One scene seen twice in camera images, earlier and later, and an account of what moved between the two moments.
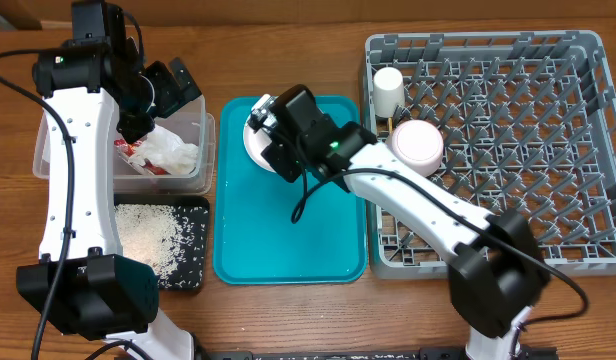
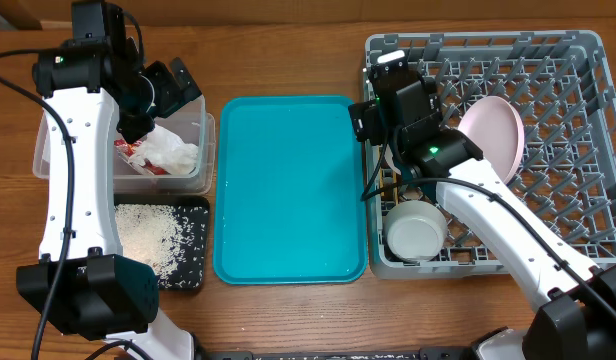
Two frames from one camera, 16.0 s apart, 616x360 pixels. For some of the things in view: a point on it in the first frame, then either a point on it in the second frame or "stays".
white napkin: (167, 151) stays
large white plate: (255, 144) -> (496, 127)
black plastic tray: (170, 233) stays
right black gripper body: (289, 155) -> (368, 116)
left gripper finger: (186, 83) stays
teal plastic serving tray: (255, 240) stays
